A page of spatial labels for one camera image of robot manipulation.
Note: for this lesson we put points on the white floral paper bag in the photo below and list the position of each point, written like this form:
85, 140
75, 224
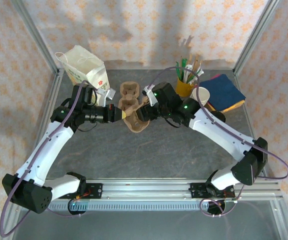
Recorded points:
81, 67

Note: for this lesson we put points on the stack of coloured napkins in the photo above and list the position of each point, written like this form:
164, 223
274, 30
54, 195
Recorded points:
228, 91

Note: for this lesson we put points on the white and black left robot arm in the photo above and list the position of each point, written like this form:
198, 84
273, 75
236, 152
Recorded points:
46, 150

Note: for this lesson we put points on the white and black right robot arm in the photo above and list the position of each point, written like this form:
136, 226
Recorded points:
221, 135

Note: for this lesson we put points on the yellow straw holder cup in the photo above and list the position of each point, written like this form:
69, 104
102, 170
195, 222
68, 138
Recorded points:
183, 88

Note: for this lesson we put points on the green wrapped straw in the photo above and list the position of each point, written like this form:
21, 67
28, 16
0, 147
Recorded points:
178, 71
184, 67

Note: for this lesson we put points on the stack of white paper cups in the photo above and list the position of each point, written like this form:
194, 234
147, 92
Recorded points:
203, 96

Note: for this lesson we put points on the white wrapped straw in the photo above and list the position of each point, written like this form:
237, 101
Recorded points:
197, 74
189, 71

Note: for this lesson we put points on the brown wooden stirrer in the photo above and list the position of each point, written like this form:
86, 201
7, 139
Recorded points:
196, 63
190, 60

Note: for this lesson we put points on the pink paper napkin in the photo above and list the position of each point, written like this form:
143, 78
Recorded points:
217, 75

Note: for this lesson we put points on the yellow paper napkin stack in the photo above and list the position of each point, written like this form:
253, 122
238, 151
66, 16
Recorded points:
233, 107

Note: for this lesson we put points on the grey metal lower shelf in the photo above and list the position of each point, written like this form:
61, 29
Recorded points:
143, 225

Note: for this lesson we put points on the aluminium frame rail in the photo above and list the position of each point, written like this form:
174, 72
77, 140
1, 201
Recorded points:
56, 85
247, 112

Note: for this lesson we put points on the wide aluminium mounting rail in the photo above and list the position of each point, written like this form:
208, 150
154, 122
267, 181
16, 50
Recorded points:
146, 190

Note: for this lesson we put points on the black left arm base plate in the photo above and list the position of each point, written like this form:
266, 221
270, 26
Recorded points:
96, 191

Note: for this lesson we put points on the aluminium frame post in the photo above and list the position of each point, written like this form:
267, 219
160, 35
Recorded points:
255, 37
38, 40

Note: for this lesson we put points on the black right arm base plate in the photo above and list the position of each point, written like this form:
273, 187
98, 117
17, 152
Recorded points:
196, 191

